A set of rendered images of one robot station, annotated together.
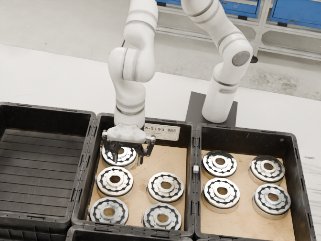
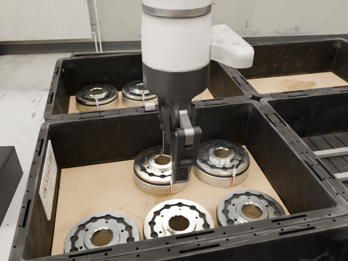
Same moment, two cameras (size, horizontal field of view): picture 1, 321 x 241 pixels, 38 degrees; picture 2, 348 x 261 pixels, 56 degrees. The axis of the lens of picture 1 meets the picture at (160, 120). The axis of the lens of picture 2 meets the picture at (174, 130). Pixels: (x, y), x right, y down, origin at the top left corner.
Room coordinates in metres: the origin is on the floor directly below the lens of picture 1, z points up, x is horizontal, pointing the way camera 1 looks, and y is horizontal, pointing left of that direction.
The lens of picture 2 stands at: (0.90, 0.41, 1.23)
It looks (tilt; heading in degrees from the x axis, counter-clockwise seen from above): 34 degrees down; 259
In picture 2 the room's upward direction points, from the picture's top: straight up
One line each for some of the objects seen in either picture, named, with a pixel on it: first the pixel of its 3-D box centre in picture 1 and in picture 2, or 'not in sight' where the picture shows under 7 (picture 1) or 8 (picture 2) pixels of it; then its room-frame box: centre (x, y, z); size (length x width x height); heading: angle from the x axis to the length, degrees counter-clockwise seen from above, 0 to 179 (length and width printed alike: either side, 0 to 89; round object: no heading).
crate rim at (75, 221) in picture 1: (140, 169); (170, 164); (0.83, 0.04, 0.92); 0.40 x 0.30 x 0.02; 1
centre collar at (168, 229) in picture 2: (114, 179); (178, 223); (0.84, 0.11, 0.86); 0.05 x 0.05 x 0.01
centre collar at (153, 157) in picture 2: (165, 185); (162, 161); (0.84, -0.04, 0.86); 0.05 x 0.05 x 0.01
